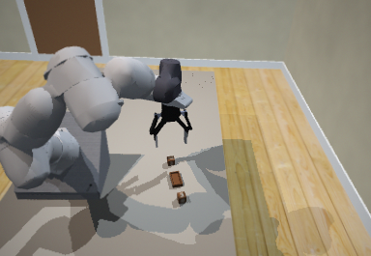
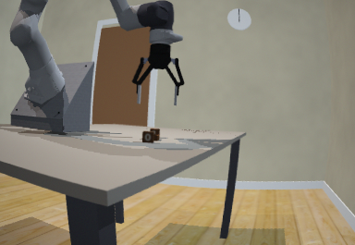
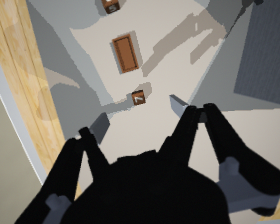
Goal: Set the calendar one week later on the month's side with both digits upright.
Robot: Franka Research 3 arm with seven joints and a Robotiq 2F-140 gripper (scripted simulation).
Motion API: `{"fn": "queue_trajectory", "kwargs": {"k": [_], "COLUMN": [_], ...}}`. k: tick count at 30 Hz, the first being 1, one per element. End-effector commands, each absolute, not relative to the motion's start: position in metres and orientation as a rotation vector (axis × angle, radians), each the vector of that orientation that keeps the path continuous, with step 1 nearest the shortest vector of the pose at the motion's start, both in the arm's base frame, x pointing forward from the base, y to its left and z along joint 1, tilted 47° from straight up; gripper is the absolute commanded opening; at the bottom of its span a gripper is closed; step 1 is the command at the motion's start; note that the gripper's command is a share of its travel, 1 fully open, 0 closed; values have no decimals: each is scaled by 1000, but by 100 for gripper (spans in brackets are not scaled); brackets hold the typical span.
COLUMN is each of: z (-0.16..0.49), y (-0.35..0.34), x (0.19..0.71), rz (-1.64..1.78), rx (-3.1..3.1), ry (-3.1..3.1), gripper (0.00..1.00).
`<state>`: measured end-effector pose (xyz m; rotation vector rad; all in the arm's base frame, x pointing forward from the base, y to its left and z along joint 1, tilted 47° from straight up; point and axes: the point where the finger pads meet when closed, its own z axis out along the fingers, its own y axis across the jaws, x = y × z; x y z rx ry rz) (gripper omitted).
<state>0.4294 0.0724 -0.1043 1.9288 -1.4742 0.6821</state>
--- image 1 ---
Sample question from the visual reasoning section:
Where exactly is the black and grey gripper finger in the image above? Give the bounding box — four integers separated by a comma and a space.
173, 110, 192, 144
149, 113, 170, 148

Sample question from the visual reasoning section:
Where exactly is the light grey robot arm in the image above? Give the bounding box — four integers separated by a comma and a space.
0, 46, 193, 189

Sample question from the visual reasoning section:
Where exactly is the brown cube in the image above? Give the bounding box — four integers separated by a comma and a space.
177, 191, 186, 204
167, 156, 175, 166

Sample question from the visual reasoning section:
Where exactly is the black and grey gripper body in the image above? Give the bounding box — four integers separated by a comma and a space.
161, 104, 182, 123

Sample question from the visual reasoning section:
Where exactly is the brown wooden tray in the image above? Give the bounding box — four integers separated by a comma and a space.
169, 171, 183, 188

